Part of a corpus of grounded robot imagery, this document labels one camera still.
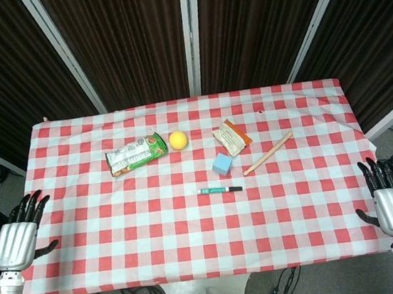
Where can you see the red white checkered tablecloth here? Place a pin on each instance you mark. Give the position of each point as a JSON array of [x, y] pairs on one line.
[[193, 233]]

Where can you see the wooden drumstick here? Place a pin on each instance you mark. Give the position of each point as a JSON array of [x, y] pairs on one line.
[[269, 153]]

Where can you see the green snack bag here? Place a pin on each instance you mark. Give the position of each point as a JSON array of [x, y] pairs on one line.
[[134, 154]]

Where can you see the green marker body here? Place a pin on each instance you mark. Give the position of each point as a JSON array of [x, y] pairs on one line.
[[214, 190]]

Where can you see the black marker cap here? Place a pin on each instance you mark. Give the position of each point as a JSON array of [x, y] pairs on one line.
[[236, 188]]

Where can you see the orange white food packet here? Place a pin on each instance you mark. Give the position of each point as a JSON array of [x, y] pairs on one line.
[[231, 137]]

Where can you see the blue foam cube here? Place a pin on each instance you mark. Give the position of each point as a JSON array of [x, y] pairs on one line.
[[222, 165]]

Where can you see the yellow ball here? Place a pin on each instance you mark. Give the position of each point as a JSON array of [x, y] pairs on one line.
[[178, 140]]

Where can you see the silver partition post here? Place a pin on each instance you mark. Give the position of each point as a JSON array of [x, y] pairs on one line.
[[317, 21], [192, 36], [63, 52]]

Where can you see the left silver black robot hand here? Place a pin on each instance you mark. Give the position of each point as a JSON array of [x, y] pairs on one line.
[[15, 246]]

